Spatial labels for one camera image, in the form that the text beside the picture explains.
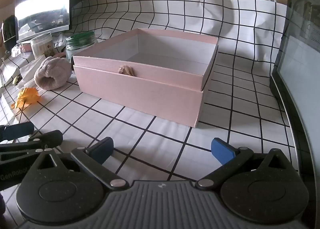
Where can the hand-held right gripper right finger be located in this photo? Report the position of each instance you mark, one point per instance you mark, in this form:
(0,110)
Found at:
(222,151)

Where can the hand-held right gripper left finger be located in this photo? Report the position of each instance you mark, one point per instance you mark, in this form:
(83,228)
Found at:
(101,149)

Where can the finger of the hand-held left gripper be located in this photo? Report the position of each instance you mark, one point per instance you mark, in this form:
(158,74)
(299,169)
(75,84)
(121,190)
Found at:
(17,131)
(47,137)

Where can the orange fabric flower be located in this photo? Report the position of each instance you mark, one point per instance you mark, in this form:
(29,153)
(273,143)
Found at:
(26,97)

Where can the pink square box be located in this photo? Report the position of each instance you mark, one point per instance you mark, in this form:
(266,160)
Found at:
(140,94)

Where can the black grid white tablecloth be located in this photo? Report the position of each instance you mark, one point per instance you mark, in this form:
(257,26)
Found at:
(155,139)

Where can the white crumpled tissue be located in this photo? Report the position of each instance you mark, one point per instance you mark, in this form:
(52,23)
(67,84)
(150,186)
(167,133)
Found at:
(31,71)

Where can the rolled beige towel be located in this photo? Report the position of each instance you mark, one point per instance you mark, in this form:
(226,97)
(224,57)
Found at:
(53,74)

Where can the clear plastic wrapper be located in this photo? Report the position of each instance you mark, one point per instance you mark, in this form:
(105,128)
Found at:
(21,49)

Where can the brown tassel box pull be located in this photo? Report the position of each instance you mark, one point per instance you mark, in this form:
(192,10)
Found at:
(126,70)

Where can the white lid clear jar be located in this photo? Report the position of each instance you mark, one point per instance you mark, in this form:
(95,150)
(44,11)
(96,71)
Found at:
(42,45)

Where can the green lid glass jar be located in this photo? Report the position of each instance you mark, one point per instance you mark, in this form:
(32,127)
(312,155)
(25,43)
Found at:
(80,45)

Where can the dark round object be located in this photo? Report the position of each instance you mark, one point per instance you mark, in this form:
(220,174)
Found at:
(8,31)

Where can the black computer case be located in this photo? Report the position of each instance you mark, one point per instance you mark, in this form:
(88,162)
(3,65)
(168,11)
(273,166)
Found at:
(300,69)

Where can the black computer monitor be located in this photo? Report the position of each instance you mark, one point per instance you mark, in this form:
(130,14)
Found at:
(42,1)

